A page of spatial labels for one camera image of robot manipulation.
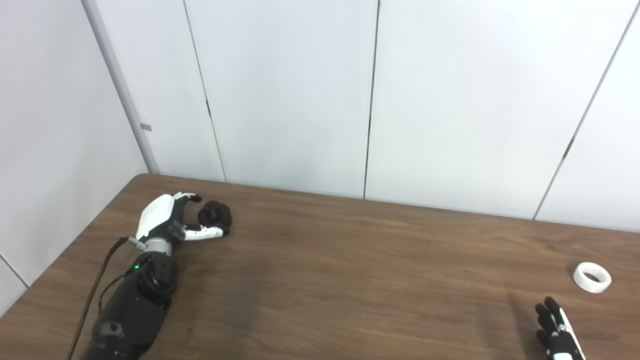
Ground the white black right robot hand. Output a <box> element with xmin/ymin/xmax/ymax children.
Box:
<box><xmin>535</xmin><ymin>297</ymin><xmax>587</xmax><ymax>360</ymax></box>

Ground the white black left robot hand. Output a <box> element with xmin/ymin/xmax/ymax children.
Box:
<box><xmin>135</xmin><ymin>192</ymin><xmax>231</xmax><ymax>251</ymax></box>

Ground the round black plastic part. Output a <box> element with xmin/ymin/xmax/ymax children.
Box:
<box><xmin>198</xmin><ymin>200</ymin><xmax>234</xmax><ymax>231</ymax></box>

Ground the white plastic ring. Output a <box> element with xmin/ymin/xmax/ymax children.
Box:
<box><xmin>573</xmin><ymin>262</ymin><xmax>612</xmax><ymax>294</ymax></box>

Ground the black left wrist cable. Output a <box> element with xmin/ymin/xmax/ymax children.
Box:
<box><xmin>66</xmin><ymin>236</ymin><xmax>147</xmax><ymax>360</ymax></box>

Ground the gray wall corner post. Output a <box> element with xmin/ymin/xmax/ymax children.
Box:
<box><xmin>81</xmin><ymin>0</ymin><xmax>161</xmax><ymax>175</ymax></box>

